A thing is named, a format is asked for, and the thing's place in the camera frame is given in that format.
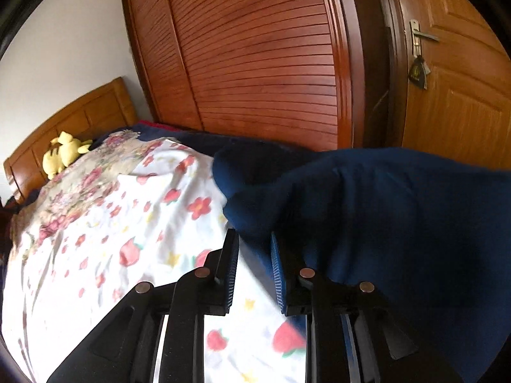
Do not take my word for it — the dark key fob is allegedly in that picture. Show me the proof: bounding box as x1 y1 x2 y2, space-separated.
407 56 431 89

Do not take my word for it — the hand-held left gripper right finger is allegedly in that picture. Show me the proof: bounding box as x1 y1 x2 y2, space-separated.
271 230 464 383

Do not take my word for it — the wooden bed with strawberry sheet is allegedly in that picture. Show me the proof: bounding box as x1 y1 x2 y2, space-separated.
0 138 309 383

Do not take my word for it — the metal door handle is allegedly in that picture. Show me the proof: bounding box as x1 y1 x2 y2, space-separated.
409 19 440 57

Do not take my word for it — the wooden bed headboard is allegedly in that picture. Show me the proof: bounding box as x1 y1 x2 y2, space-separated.
3 77 139 205

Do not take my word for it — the blue suit jacket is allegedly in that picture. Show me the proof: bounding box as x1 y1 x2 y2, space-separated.
211 144 511 383

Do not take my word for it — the yellow plush toy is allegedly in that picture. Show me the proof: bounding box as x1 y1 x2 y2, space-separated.
42 131 94 180

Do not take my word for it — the floral blanket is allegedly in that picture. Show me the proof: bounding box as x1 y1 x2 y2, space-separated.
11 130 157 245

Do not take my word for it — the wooden door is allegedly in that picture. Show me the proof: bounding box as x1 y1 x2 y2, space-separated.
375 0 511 169

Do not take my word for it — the wooden slatted wardrobe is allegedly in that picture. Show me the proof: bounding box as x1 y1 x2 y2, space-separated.
119 0 385 153

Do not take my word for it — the navy blue bed cover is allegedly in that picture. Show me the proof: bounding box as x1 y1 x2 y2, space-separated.
94 121 316 159

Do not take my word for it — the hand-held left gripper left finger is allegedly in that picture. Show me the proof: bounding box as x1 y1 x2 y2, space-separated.
47 227 240 383

